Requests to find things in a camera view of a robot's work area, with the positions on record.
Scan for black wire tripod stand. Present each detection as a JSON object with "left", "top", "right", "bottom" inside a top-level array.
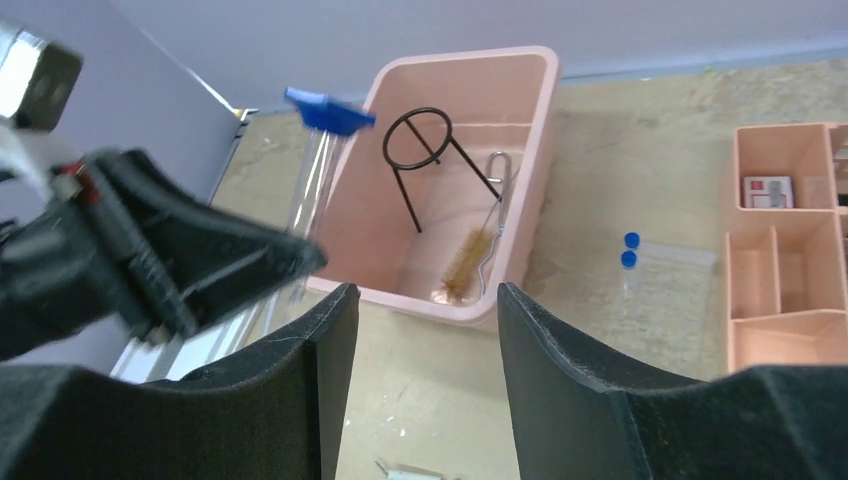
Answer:
[{"left": 382, "top": 106, "right": 503, "bottom": 233}]

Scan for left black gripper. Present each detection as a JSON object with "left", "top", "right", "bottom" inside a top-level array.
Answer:
[{"left": 1, "top": 150, "right": 327, "bottom": 360}]

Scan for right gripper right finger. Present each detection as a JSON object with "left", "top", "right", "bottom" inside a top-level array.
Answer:
[{"left": 497, "top": 283, "right": 847, "bottom": 479}]

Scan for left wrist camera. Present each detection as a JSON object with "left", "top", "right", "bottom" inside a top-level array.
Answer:
[{"left": 1, "top": 19, "right": 83, "bottom": 132}]

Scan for clear test tube rack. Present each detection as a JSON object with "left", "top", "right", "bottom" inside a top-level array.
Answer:
[{"left": 618, "top": 242, "right": 717, "bottom": 376}]

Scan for brown test tube brush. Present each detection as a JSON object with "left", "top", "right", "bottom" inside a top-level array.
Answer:
[{"left": 441, "top": 221, "right": 487, "bottom": 304}]

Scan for pink plastic bin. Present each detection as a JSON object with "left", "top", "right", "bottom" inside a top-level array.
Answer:
[{"left": 307, "top": 46, "right": 561, "bottom": 331}]

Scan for spatula with blue clip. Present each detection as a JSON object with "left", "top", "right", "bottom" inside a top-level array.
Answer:
[{"left": 283, "top": 87, "right": 378, "bottom": 306}]

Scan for white clay triangle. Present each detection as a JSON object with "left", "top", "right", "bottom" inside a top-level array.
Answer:
[{"left": 375, "top": 458, "right": 450, "bottom": 480}]

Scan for white box in organizer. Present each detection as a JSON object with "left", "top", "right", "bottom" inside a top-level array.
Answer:
[{"left": 742, "top": 176, "right": 794, "bottom": 209}]

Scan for orange mesh file organizer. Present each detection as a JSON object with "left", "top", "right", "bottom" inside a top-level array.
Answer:
[{"left": 720, "top": 122, "right": 847, "bottom": 372}]

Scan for metal crucible tongs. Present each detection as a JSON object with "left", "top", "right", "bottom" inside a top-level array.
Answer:
[{"left": 476, "top": 150, "right": 516, "bottom": 300}]

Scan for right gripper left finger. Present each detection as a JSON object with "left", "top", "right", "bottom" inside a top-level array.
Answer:
[{"left": 1, "top": 284, "right": 360, "bottom": 479}]

